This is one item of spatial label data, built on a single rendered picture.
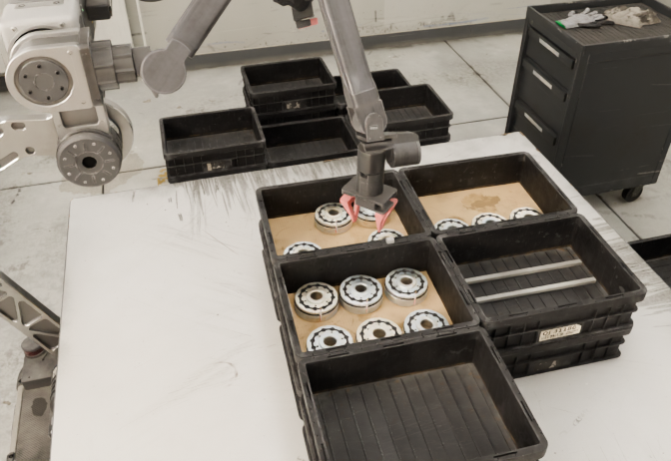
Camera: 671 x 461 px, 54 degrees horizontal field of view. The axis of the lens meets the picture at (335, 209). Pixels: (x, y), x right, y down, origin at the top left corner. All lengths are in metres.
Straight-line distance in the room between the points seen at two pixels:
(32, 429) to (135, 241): 0.65
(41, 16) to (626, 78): 2.34
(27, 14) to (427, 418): 1.07
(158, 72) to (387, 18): 3.68
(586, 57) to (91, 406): 2.18
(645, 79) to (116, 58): 2.35
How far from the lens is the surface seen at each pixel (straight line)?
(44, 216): 3.47
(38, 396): 2.34
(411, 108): 3.07
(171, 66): 1.22
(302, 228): 1.80
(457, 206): 1.90
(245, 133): 2.89
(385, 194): 1.38
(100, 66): 1.23
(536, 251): 1.80
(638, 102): 3.15
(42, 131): 1.70
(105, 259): 2.00
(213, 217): 2.08
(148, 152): 3.78
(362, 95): 1.29
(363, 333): 1.48
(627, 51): 2.96
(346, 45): 1.29
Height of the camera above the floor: 1.97
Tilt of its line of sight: 38 degrees down
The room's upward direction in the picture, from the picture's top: straight up
